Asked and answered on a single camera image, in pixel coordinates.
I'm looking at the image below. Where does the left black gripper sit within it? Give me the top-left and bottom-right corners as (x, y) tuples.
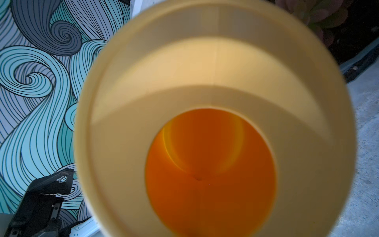
(4, 168), (86, 237)

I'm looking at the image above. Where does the yellow watering can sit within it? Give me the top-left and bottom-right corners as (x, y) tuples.
(74, 1), (356, 237)

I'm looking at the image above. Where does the blue-grey flower pot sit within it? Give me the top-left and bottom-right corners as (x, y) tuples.
(340, 38), (379, 83)

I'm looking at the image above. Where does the pink succulent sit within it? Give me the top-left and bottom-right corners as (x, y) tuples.
(274, 0), (353, 47)

